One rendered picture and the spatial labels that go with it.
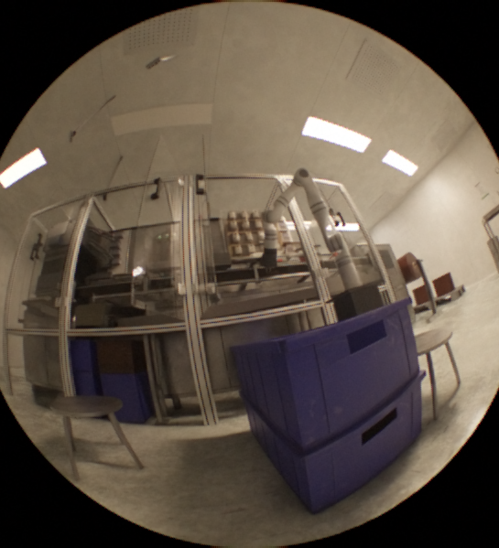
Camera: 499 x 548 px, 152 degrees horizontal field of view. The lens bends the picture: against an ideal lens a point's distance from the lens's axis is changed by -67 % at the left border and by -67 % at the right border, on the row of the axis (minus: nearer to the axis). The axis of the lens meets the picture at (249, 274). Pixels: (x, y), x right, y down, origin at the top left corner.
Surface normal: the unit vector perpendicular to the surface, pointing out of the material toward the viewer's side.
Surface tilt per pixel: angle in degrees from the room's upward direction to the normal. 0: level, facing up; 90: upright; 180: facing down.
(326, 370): 90
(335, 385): 90
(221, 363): 90
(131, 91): 180
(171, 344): 90
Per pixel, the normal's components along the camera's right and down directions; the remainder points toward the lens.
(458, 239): -0.97, 0.11
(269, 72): 0.18, 0.92
